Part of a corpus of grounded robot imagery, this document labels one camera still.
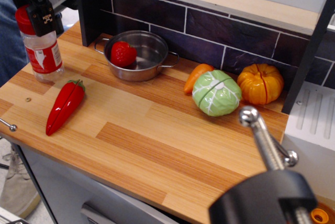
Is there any red plastic cap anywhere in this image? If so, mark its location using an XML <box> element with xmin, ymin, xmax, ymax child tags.
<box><xmin>15</xmin><ymin>5</ymin><xmax>36</xmax><ymax>36</ymax></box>

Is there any clear plastic spice container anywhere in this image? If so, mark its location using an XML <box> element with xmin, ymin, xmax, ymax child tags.
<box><xmin>20</xmin><ymin>31</ymin><xmax>64</xmax><ymax>83</ymax></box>

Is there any blue jeans leg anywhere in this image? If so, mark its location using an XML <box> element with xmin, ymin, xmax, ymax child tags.
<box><xmin>1</xmin><ymin>0</ymin><xmax>29</xmax><ymax>85</ymax></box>

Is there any red toy chili pepper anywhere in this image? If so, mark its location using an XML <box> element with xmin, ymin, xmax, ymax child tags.
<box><xmin>46</xmin><ymin>80</ymin><xmax>85</xmax><ymax>136</ymax></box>

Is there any red toy strawberry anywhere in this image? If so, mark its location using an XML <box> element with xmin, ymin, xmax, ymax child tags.
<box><xmin>110</xmin><ymin>41</ymin><xmax>137</xmax><ymax>68</ymax></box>

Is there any small metal knob rod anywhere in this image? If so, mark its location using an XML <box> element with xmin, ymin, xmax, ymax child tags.
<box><xmin>0</xmin><ymin>119</ymin><xmax>17</xmax><ymax>132</ymax></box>

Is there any orange toy carrot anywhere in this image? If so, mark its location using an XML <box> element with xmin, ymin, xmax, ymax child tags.
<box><xmin>183</xmin><ymin>63</ymin><xmax>214</xmax><ymax>94</ymax></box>

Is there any beige shoe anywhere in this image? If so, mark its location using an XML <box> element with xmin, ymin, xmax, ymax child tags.
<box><xmin>1</xmin><ymin>149</ymin><xmax>41</xmax><ymax>218</ymax></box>

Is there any green toy cabbage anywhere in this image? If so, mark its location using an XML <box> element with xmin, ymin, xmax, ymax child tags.
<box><xmin>192</xmin><ymin>70</ymin><xmax>242</xmax><ymax>117</ymax></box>

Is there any orange toy pumpkin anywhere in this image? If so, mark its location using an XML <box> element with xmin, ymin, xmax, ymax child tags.
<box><xmin>237</xmin><ymin>64</ymin><xmax>284</xmax><ymax>105</ymax></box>

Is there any white sink drainer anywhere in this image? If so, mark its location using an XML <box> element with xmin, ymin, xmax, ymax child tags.
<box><xmin>285</xmin><ymin>82</ymin><xmax>334</xmax><ymax>151</ymax></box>

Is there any black metal clamp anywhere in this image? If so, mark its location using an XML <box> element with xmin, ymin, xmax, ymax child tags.
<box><xmin>209</xmin><ymin>106</ymin><xmax>317</xmax><ymax>223</ymax></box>

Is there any orange clamp pad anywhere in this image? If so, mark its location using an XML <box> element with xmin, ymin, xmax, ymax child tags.
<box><xmin>310</xmin><ymin>208</ymin><xmax>329</xmax><ymax>224</ymax></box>

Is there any silver drawer handle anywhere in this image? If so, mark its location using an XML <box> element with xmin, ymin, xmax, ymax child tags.
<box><xmin>81</xmin><ymin>204</ymin><xmax>115</xmax><ymax>224</ymax></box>

